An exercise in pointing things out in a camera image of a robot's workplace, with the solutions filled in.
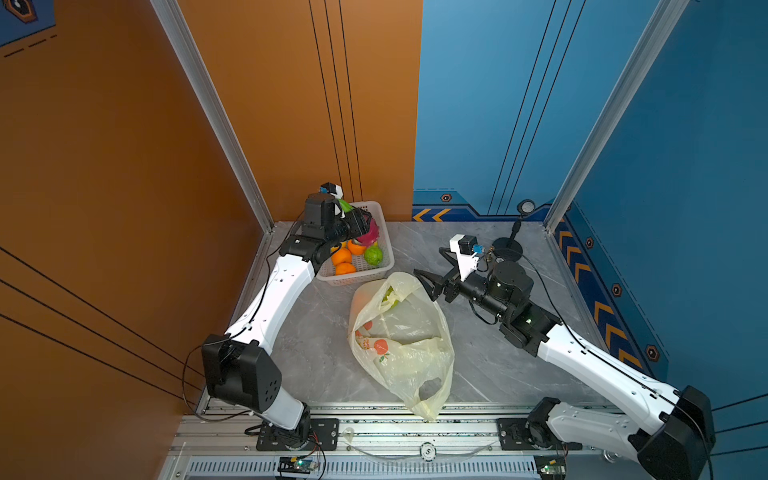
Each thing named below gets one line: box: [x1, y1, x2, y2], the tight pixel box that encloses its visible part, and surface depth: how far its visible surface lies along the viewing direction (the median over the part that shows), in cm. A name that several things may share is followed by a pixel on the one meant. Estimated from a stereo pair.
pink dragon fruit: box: [356, 215, 380, 246], surface depth 79 cm
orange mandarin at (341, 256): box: [332, 247, 352, 265], surface depth 105 cm
